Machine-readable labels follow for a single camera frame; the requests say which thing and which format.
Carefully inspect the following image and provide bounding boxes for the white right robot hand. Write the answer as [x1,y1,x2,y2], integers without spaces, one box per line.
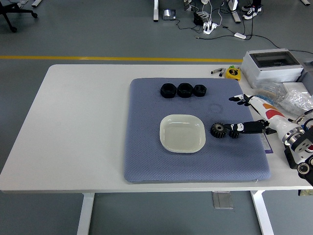
[224,94,300,141]

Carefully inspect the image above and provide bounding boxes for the large black gear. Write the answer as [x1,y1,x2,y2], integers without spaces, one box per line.
[210,122,227,139]

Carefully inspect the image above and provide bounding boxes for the flat white box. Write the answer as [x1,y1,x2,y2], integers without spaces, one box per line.
[282,82,310,95]

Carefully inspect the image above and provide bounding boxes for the grey device box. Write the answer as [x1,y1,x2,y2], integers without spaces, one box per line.
[297,60,313,96]

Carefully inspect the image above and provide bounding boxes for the small black hex nut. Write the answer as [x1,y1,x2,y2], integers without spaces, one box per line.
[193,84,208,97]

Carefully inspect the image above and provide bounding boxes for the large black hex nut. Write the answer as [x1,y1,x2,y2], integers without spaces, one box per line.
[160,83,177,99]
[177,83,194,98]

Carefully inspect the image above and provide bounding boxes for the black charger box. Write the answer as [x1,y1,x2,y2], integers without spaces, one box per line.
[193,12,205,25]

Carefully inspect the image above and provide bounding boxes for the clear bag of screws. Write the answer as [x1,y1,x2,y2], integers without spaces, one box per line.
[278,89,313,116]

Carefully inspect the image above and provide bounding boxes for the yellow tape measure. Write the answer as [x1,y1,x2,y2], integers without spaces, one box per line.
[224,65,242,81]

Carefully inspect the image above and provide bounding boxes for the white square dish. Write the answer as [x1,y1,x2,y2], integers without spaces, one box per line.
[159,114,206,154]

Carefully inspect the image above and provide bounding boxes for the white table leg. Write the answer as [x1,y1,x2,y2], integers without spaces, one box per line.
[77,192,95,235]
[249,190,274,235]

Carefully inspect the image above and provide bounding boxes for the metal floor plate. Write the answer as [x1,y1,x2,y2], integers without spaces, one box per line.
[212,191,234,210]

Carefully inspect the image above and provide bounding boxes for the person's white black sneaker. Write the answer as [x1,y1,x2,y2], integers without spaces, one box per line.
[241,4,262,20]

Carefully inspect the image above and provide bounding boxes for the white power strip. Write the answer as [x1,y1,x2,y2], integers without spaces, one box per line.
[202,22,219,35]

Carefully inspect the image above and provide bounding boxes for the blue-grey textured mat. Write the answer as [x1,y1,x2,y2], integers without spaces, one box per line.
[123,77,271,184]

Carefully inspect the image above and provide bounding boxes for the black office chair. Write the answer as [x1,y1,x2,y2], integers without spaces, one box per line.
[0,0,39,33]

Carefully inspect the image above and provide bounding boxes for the grey electrical enclosure box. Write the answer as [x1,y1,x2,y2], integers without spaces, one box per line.
[241,47,304,87]

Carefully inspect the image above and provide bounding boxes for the long black floor cable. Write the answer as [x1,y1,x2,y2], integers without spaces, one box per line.
[195,24,288,49]

